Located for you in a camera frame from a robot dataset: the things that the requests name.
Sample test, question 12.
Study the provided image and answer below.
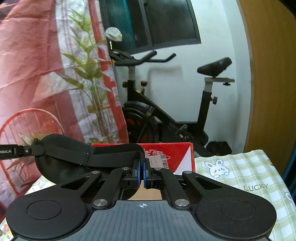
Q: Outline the black sleep eye mask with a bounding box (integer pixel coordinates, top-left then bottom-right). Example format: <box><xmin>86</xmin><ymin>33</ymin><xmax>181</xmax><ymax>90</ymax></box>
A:
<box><xmin>32</xmin><ymin>134</ymin><xmax>145</xmax><ymax>184</ymax></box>

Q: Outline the red strawberry cardboard box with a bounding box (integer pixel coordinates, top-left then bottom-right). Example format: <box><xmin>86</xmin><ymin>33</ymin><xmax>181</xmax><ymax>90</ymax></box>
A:
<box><xmin>89</xmin><ymin>143</ymin><xmax>195</xmax><ymax>175</ymax></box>

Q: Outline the black exercise bike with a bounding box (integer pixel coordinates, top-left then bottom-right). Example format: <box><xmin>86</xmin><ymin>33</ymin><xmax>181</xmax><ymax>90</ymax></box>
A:
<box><xmin>105</xmin><ymin>27</ymin><xmax>235</xmax><ymax>158</ymax></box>

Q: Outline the green plaid tablecloth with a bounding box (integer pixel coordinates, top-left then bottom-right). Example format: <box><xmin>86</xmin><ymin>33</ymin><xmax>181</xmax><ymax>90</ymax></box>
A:
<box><xmin>1</xmin><ymin>150</ymin><xmax>295</xmax><ymax>240</ymax></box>

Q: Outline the red printed backdrop curtain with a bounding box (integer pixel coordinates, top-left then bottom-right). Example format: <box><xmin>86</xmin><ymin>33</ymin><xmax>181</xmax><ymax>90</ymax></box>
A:
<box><xmin>0</xmin><ymin>0</ymin><xmax>129</xmax><ymax>223</ymax></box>

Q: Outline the dark window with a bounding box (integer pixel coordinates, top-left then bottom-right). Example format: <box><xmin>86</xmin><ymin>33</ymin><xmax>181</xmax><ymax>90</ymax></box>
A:
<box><xmin>99</xmin><ymin>0</ymin><xmax>201</xmax><ymax>54</ymax></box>

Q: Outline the wooden door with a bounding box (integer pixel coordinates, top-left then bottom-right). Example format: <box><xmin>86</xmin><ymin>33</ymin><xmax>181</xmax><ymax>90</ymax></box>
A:
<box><xmin>238</xmin><ymin>1</ymin><xmax>295</xmax><ymax>174</ymax></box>

